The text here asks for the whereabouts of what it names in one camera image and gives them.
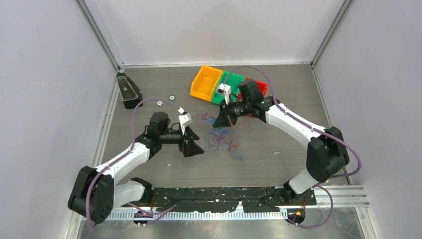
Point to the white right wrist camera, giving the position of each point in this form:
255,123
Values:
225,90

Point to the red plastic bin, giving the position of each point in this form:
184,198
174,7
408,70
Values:
262,86

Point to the perforated metal cable rail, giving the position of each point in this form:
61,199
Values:
121,215

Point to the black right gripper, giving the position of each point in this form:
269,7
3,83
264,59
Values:
223,120

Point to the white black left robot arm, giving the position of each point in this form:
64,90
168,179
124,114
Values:
97,191

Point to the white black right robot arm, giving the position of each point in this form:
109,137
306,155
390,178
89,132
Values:
326,155

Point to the black wedge stand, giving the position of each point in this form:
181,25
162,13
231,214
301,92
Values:
130,93

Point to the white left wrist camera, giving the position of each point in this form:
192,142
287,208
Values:
185,118

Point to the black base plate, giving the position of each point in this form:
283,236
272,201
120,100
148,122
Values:
222,199

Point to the yellow plastic bin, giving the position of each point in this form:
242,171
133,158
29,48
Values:
204,83

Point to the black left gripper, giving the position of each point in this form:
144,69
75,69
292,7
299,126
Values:
190,148

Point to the green plastic bin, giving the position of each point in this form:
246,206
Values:
233,81

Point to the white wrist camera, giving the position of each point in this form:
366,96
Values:
225,90
185,118

